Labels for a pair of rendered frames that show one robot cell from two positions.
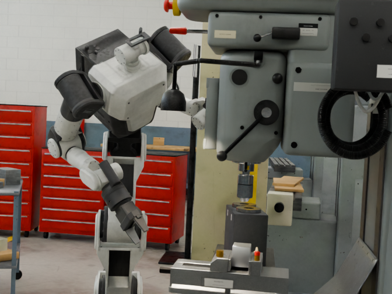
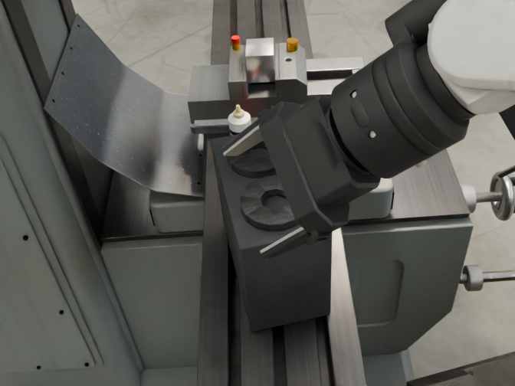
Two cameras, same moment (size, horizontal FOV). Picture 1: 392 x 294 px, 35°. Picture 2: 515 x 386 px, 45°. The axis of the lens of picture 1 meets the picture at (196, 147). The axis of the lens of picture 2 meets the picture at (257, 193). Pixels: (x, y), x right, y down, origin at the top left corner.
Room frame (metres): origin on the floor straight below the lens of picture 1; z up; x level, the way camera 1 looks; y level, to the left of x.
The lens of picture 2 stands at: (2.82, -0.25, 1.69)
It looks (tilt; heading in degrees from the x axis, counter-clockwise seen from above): 45 degrees down; 176
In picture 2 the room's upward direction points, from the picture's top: 6 degrees counter-clockwise
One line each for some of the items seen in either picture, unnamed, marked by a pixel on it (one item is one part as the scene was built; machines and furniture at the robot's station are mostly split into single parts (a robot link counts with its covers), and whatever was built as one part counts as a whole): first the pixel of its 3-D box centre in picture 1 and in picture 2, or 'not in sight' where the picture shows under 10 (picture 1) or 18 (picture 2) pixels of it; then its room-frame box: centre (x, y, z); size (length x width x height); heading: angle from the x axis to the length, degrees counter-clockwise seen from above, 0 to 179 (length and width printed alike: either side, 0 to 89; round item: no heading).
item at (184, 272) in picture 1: (230, 272); (277, 83); (1.81, -0.12, 0.97); 0.35 x 0.15 x 0.11; 82
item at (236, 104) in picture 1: (251, 107); not in sight; (1.82, -0.16, 1.47); 0.21 x 0.19 x 0.32; 174
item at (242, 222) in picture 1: (244, 233); (270, 223); (2.21, -0.19, 1.02); 0.22 x 0.12 x 0.20; 5
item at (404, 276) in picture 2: not in sight; (286, 263); (1.82, -0.13, 0.42); 0.80 x 0.30 x 0.60; 84
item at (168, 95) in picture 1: (173, 100); not in sight; (1.75, 0.07, 1.48); 0.07 x 0.07 x 0.06
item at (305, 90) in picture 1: (316, 109); not in sight; (1.79, -0.35, 1.47); 0.24 x 0.19 x 0.26; 174
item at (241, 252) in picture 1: (241, 254); (260, 60); (1.81, -0.15, 1.03); 0.06 x 0.05 x 0.06; 172
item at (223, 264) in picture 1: (222, 260); (290, 68); (1.82, -0.10, 1.01); 0.12 x 0.06 x 0.04; 172
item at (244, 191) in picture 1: (245, 187); not in sight; (1.82, -0.15, 1.23); 0.05 x 0.05 x 0.06
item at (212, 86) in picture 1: (212, 113); not in sight; (1.83, -0.04, 1.45); 0.04 x 0.04 x 0.21; 84
